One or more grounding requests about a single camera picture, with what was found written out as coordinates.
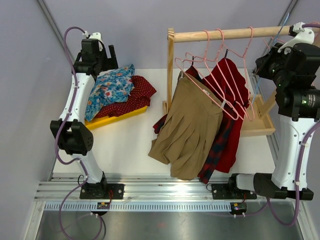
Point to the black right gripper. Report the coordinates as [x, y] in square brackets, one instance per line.
[263, 63]

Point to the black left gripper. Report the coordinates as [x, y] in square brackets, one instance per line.
[110, 63]

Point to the blue floral skirt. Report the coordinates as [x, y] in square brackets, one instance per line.
[112, 87]

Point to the light blue wire hanger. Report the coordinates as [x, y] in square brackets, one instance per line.
[265, 58]

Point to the pink hanger of polka-dot skirt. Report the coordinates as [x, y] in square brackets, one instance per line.
[273, 40]

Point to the dark red polka-dot skirt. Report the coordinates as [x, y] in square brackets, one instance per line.
[139, 97]

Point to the pink hanger of red skirt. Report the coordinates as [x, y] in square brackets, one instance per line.
[247, 75]

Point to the plain red skirt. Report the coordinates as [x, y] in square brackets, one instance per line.
[231, 100]

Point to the pink hanger of plaid skirt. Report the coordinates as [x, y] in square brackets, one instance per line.
[225, 82]

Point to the red plaid skirt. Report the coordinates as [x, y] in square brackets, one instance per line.
[192, 136]

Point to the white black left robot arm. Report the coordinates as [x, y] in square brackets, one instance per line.
[73, 140]

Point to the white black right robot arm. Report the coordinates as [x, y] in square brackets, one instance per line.
[299, 111]

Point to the tan pleated skirt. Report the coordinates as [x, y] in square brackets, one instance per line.
[190, 127]

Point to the yellow plastic tray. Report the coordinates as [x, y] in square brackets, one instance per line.
[100, 122]

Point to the wooden clothes rack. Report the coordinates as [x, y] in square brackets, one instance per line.
[256, 122]

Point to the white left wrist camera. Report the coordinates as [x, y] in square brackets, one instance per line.
[96, 36]

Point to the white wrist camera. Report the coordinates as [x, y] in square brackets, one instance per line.
[304, 33]
[96, 36]

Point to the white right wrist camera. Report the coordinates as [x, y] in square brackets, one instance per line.
[304, 33]

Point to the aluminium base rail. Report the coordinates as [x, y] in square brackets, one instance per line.
[140, 193]

